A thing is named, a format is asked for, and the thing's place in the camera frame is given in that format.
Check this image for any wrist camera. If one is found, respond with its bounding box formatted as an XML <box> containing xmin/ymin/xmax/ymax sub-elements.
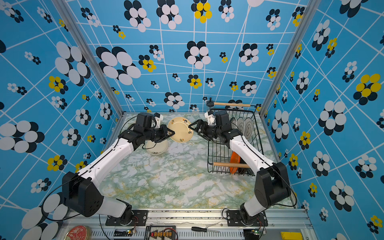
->
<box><xmin>204</xmin><ymin>111</ymin><xmax>216</xmax><ymax>126</ymax></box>
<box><xmin>154</xmin><ymin>113</ymin><xmax>164</xmax><ymax>129</ymax></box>

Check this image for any black screwdriver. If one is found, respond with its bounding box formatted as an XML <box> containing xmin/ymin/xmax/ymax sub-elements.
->
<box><xmin>191</xmin><ymin>227</ymin><xmax>220</xmax><ymax>233</ymax></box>

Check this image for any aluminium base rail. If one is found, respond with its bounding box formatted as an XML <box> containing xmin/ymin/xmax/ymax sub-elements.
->
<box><xmin>59</xmin><ymin>208</ymin><xmax>319</xmax><ymax>240</ymax></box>

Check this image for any black terminal board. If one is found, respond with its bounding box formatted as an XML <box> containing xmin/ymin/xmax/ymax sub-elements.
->
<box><xmin>144</xmin><ymin>225</ymin><xmax>179</xmax><ymax>240</ymax></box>

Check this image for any cream plate with floral print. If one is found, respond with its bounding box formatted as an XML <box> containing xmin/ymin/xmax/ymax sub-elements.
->
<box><xmin>144</xmin><ymin>140</ymin><xmax>169</xmax><ymax>156</ymax></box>

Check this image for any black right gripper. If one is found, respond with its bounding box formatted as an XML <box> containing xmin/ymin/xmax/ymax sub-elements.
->
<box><xmin>189</xmin><ymin>120</ymin><xmax>223</xmax><ymax>141</ymax></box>

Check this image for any wooden rack handle far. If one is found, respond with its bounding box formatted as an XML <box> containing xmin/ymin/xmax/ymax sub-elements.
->
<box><xmin>214</xmin><ymin>102</ymin><xmax>251</xmax><ymax>107</ymax></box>

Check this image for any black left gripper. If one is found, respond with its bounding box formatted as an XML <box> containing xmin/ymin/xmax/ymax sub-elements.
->
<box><xmin>145</xmin><ymin>124</ymin><xmax>176</xmax><ymax>142</ymax></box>

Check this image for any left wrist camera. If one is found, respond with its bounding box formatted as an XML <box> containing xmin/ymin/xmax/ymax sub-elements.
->
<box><xmin>154</xmin><ymin>113</ymin><xmax>164</xmax><ymax>129</ymax></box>

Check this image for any white plate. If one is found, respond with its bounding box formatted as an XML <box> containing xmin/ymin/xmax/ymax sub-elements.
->
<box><xmin>244</xmin><ymin>118</ymin><xmax>254</xmax><ymax>141</ymax></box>
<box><xmin>230</xmin><ymin>117</ymin><xmax>238</xmax><ymax>129</ymax></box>
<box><xmin>237</xmin><ymin>117</ymin><xmax>245</xmax><ymax>134</ymax></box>

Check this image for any black wire dish rack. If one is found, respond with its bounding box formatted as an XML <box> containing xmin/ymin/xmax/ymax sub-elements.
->
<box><xmin>207</xmin><ymin>109</ymin><xmax>271</xmax><ymax>175</ymax></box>

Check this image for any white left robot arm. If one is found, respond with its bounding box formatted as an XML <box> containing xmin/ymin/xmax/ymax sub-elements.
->
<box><xmin>62</xmin><ymin>113</ymin><xmax>175</xmax><ymax>225</ymax></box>

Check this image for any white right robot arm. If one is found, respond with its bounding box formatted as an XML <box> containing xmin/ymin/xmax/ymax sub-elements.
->
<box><xmin>189</xmin><ymin>111</ymin><xmax>292</xmax><ymax>226</ymax></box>

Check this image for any glass jar with black lid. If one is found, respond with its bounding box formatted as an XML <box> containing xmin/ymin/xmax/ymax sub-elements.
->
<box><xmin>205</xmin><ymin>98</ymin><xmax>215</xmax><ymax>118</ymax></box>

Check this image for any orange plate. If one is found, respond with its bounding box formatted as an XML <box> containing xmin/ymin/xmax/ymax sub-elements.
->
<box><xmin>230</xmin><ymin>152</ymin><xmax>241</xmax><ymax>174</ymax></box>

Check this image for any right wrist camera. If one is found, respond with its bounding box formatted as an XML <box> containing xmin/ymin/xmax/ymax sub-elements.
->
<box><xmin>204</xmin><ymin>111</ymin><xmax>216</xmax><ymax>126</ymax></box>

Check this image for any cream plate with black stamp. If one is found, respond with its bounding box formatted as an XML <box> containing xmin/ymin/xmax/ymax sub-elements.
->
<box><xmin>168</xmin><ymin>117</ymin><xmax>194</xmax><ymax>143</ymax></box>

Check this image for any yellow box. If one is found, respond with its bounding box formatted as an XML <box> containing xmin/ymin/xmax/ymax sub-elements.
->
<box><xmin>281</xmin><ymin>232</ymin><xmax>304</xmax><ymax>240</ymax></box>

